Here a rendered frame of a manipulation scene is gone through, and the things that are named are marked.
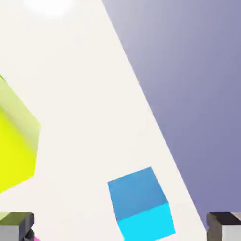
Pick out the large yellow box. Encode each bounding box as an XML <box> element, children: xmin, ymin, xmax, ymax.
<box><xmin>0</xmin><ymin>74</ymin><xmax>42</xmax><ymax>194</ymax></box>

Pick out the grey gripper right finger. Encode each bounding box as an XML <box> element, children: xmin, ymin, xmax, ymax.
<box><xmin>206</xmin><ymin>211</ymin><xmax>241</xmax><ymax>241</ymax></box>

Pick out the small cyan cube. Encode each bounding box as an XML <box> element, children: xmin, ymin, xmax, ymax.
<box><xmin>107</xmin><ymin>166</ymin><xmax>177</xmax><ymax>241</ymax></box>

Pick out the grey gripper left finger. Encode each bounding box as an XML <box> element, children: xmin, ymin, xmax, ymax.
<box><xmin>0</xmin><ymin>211</ymin><xmax>35</xmax><ymax>241</ymax></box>

